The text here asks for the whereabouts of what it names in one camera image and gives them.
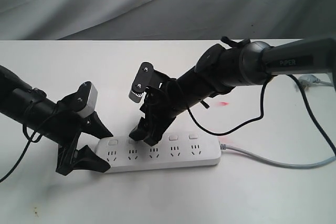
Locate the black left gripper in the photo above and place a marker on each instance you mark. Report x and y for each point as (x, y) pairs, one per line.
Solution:
(61, 123)

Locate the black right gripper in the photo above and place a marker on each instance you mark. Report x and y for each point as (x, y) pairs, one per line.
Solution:
(158, 110)

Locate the white five-outlet power strip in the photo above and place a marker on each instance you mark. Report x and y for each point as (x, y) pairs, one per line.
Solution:
(174, 150)

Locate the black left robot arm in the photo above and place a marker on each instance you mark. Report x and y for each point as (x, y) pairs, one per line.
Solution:
(20, 102)

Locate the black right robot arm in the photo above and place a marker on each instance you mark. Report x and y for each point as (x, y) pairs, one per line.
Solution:
(219, 70)

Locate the grey backdrop cloth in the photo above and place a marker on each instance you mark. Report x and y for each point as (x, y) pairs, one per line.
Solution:
(165, 19)

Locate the grey three-pin plug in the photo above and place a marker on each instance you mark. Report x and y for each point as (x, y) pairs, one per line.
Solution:
(308, 80)

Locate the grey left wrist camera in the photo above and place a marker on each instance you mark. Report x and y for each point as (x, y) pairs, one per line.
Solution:
(86, 99)

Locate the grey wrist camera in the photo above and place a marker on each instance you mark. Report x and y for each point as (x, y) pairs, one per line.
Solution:
(141, 81)
(86, 99)

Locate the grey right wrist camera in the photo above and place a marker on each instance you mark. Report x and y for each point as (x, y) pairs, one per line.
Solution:
(141, 81)

